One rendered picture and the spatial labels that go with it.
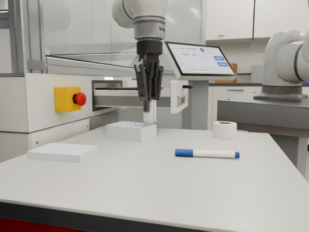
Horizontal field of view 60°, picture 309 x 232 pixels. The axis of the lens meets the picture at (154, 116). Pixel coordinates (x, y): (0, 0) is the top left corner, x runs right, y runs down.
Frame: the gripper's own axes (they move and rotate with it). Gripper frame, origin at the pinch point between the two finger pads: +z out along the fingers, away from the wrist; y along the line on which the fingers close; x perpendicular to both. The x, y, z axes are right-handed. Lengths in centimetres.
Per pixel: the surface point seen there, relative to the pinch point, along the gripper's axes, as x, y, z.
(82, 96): 14.5, -12.5, -4.6
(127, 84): 33.9, 34.8, -7.7
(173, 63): 39, 93, -20
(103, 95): 23.8, 6.9, -3.9
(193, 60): 31, 109, -23
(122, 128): 4.8, -7.1, 4.3
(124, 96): 15.8, 8.9, -3.5
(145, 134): -1.5, -5.1, 5.9
